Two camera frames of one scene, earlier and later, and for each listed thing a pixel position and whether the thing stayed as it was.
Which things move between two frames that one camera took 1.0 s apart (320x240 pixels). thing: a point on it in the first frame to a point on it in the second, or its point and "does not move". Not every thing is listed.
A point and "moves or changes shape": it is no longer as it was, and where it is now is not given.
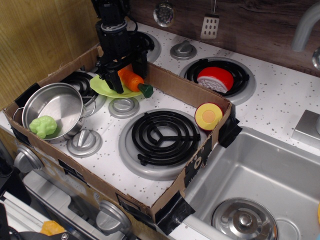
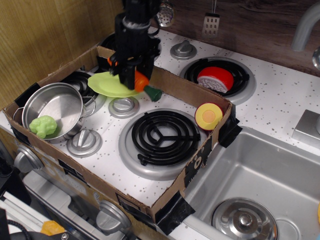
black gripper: [119, 45] to [134, 42]
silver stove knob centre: [124, 108] does not move
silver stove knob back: [183, 51] does not move
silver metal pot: [60, 101] does not move
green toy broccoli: [43, 126] does not move
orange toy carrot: [134, 83] moves or changes shape
